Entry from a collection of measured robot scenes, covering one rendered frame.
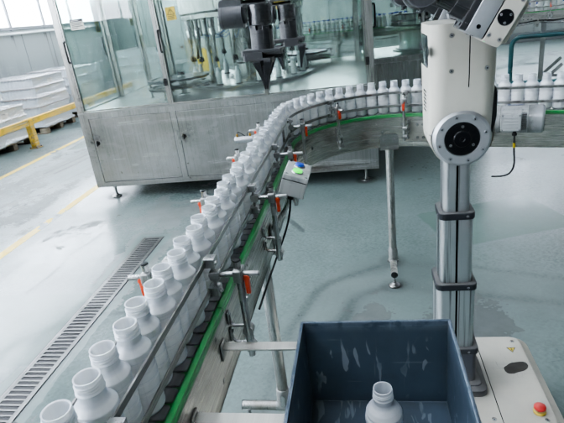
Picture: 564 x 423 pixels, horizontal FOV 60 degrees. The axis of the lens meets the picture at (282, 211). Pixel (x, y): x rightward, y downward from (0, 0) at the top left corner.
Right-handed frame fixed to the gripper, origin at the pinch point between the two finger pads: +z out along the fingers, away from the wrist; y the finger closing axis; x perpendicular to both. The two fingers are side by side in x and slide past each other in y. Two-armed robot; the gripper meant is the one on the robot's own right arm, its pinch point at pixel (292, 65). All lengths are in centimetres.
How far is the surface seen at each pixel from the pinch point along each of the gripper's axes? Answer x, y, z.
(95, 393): 127, 14, 24
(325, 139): -81, -3, 48
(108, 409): 127, 12, 27
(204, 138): -265, 125, 85
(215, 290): 86, 10, 35
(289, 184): 32.7, 0.6, 31.0
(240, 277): 86, 4, 32
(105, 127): -266, 221, 67
